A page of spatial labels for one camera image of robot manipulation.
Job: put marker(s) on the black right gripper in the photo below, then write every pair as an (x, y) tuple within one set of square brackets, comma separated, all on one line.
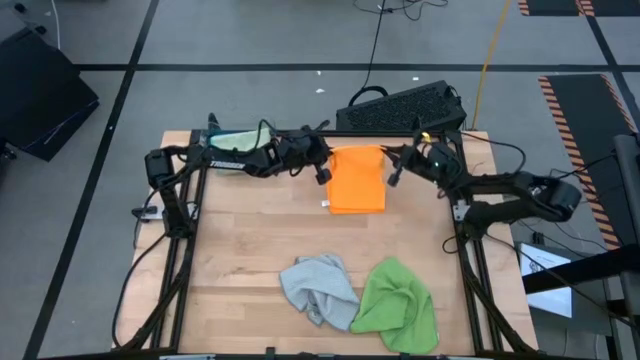
[(430, 162)]

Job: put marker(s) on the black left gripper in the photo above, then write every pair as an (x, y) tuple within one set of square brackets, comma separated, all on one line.
[(300, 150)]

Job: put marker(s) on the orange microfiber towel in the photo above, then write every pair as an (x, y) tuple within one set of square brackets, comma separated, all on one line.
[(357, 180)]

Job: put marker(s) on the pale green teal-edged towel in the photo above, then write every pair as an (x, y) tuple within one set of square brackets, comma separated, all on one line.
[(240, 140)]

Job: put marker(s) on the grey microfiber towel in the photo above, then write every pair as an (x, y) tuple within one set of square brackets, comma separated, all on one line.
[(320, 290)]

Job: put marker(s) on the bright green microfiber towel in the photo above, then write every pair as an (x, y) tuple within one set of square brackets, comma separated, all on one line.
[(395, 305)]

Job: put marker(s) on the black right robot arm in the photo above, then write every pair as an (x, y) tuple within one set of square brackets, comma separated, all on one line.
[(500, 182)]

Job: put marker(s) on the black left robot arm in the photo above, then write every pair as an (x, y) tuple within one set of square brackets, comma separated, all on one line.
[(225, 164)]

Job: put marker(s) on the yellow tape tag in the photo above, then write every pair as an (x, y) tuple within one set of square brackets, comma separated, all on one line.
[(425, 136)]

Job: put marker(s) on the black perforated computer case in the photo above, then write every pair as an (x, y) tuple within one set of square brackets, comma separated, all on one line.
[(400, 107)]

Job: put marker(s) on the black hazard-striped floor mat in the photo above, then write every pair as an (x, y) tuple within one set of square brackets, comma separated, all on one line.
[(580, 125), (550, 6)]

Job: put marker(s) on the white paper sheet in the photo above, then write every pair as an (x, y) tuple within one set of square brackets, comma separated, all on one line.
[(550, 300)]

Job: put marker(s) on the black metal beam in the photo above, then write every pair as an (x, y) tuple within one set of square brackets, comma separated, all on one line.
[(575, 272)]

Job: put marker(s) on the black equipment case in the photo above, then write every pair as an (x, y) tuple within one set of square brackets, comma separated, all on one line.
[(40, 100)]

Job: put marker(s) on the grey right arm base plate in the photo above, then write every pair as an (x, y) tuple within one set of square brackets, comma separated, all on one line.
[(460, 211)]

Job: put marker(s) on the grey left arm base plate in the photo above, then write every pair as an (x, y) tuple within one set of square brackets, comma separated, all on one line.
[(192, 210)]

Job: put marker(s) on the black table-level camera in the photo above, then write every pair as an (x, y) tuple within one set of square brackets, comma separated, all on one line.
[(270, 352)]

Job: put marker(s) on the grey metal post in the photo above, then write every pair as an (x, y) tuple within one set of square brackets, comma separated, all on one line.
[(630, 200)]

